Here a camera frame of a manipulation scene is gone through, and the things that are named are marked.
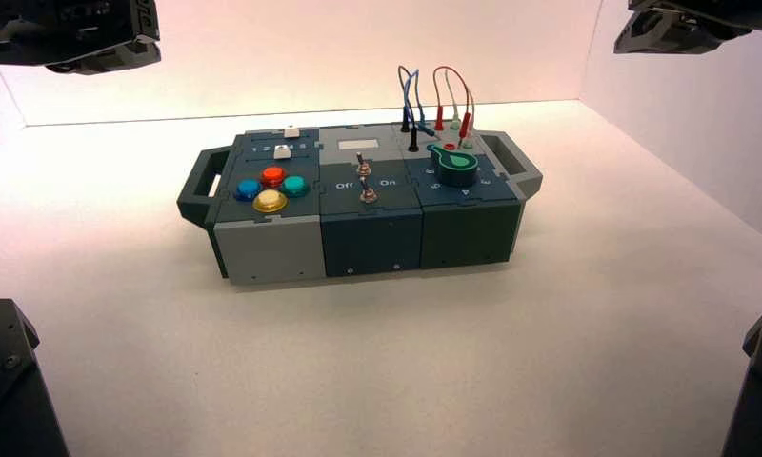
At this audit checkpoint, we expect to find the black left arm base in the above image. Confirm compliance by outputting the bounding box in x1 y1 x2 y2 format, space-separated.
0 298 71 457

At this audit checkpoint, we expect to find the modular grey-blue control box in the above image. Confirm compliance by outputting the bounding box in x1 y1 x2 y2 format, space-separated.
176 124 544 287

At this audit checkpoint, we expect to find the teal round push button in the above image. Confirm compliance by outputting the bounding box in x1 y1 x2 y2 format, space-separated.
280 175 311 199

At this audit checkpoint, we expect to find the green rotary pointer knob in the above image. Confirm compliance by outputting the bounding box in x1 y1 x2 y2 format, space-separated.
426 143 481 189

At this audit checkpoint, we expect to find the yellow round push button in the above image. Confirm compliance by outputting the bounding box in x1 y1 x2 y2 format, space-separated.
252 189 289 215

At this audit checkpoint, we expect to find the blue round push button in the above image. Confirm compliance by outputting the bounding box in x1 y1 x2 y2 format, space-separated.
234 178 264 203

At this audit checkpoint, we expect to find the blue cable with black plugs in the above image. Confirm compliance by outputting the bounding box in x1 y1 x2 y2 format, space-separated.
397 65 420 153

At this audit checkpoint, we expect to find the blue cable with blue plug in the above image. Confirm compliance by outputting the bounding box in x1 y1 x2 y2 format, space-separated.
413 68 441 141

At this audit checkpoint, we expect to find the white cable with pale plugs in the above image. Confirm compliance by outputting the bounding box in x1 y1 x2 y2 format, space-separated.
442 69 478 150

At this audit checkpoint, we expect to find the red cable with red plugs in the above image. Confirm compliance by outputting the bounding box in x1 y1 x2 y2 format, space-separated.
432 65 473 150

